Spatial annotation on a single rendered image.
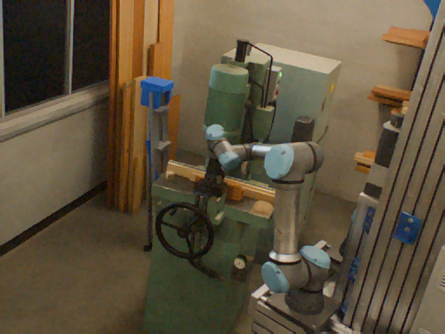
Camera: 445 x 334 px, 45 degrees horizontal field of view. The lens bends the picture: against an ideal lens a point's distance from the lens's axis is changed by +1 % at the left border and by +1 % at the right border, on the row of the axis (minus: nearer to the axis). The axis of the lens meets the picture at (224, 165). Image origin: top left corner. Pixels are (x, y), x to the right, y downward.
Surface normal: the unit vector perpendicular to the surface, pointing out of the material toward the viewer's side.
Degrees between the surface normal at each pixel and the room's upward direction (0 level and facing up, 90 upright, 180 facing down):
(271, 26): 90
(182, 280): 90
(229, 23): 90
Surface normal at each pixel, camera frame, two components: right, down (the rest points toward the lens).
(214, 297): -0.32, 0.34
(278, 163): -0.82, -0.03
